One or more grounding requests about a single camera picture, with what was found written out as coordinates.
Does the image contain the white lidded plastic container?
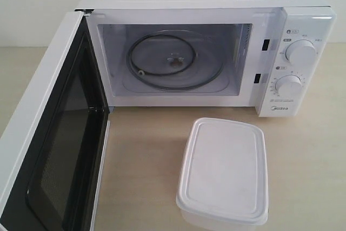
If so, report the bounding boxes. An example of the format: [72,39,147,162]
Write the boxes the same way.
[176,117,269,230]

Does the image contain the upper white control knob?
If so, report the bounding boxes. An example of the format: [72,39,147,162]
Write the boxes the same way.
[285,39,317,65]

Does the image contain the white microwave oven body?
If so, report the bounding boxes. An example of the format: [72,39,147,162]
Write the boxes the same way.
[76,0,336,117]

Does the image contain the dark turntable roller ring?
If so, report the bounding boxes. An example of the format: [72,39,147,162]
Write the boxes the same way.
[126,34,197,76]

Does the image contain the lower white timer knob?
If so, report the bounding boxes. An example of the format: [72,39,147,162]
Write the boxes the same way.
[275,75,303,97]

